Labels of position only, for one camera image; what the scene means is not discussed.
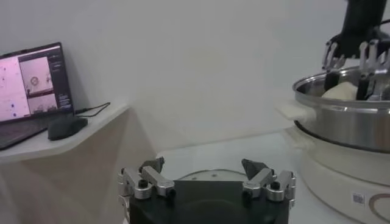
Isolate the black laptop cable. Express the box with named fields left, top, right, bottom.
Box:
left=74, top=102, right=111, bottom=118

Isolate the white steamed baozi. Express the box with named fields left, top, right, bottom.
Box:
left=321, top=81, right=359, bottom=101

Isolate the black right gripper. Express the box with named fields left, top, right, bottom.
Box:
left=322, top=0, right=390, bottom=101

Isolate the black computer mouse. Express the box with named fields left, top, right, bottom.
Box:
left=47, top=114, right=89, bottom=141

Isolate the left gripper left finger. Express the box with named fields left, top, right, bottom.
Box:
left=118, top=156, right=177, bottom=200

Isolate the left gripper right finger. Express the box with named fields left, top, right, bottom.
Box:
left=241, top=158, right=297, bottom=202

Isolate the open black laptop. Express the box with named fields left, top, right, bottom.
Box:
left=0, top=41, right=76, bottom=150

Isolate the cream electric cooker base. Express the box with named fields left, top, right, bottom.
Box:
left=274, top=99, right=390, bottom=224

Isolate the white side desk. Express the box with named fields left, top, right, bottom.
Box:
left=0, top=102, right=130, bottom=165

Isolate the perforated steel steamer basket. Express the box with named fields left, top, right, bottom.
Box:
left=292, top=66, right=390, bottom=154

